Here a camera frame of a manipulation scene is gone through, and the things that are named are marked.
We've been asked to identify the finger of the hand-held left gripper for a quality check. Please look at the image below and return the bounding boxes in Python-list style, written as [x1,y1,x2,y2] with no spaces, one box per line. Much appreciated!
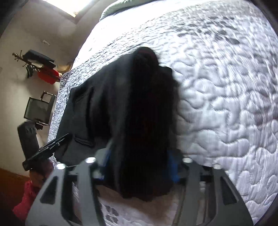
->
[22,133,73,172]

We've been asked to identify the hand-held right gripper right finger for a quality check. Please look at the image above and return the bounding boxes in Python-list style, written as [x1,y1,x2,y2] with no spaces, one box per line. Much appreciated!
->
[167,149,254,226]

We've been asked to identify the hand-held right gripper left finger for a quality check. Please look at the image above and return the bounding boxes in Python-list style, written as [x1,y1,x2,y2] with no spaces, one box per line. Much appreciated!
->
[25,141,114,226]

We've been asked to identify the black pants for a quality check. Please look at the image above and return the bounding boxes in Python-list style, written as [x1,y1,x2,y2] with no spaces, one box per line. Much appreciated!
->
[53,46,181,201]

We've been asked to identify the person's left hand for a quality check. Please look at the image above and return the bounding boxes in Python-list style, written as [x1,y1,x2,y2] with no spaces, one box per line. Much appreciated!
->
[29,161,55,188]

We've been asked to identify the black mesh chair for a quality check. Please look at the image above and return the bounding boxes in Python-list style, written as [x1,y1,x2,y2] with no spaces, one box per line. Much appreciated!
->
[23,91,57,131]

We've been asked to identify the red hanging garment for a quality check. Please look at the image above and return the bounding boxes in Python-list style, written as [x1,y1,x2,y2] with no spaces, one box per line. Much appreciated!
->
[37,68,60,85]

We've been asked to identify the black hanging garment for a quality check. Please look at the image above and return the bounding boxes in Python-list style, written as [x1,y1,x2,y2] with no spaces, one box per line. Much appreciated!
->
[23,50,56,68]

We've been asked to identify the wooden coat rack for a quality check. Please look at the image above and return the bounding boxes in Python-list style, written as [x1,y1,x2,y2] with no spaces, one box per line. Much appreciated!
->
[12,50,61,83]

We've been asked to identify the white quilted bedspread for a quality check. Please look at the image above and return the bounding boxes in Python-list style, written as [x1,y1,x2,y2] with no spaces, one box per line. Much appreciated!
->
[47,0,278,226]

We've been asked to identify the grey-green duvet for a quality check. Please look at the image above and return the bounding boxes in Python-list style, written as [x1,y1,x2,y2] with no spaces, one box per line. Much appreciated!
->
[99,0,174,21]

